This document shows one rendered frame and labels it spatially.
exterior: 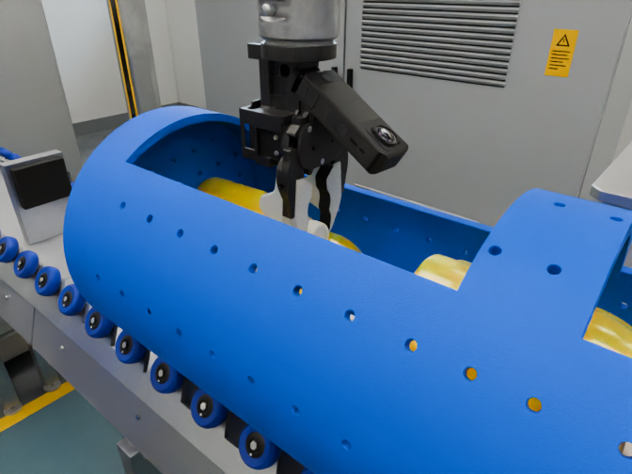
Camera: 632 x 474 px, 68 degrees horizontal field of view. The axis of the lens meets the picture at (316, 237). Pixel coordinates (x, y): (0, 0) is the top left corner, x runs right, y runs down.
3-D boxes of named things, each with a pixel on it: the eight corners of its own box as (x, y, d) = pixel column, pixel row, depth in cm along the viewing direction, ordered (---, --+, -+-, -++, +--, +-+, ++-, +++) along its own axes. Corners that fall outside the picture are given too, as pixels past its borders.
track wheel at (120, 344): (134, 322, 61) (121, 320, 59) (154, 336, 58) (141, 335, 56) (119, 354, 60) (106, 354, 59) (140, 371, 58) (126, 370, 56)
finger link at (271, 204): (268, 239, 55) (274, 161, 51) (307, 256, 51) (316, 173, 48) (248, 245, 52) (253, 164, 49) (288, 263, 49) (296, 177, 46)
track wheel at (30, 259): (31, 248, 77) (19, 245, 75) (43, 257, 75) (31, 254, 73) (20, 273, 77) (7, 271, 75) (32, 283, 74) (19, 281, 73)
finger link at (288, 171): (300, 209, 51) (308, 128, 48) (312, 213, 50) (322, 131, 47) (270, 217, 47) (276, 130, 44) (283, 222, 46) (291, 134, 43)
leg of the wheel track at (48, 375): (56, 378, 183) (6, 237, 153) (64, 386, 180) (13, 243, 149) (41, 387, 179) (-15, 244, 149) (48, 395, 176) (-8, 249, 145)
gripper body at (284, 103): (289, 147, 55) (286, 35, 49) (348, 163, 50) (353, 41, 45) (241, 164, 50) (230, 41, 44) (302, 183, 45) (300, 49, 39)
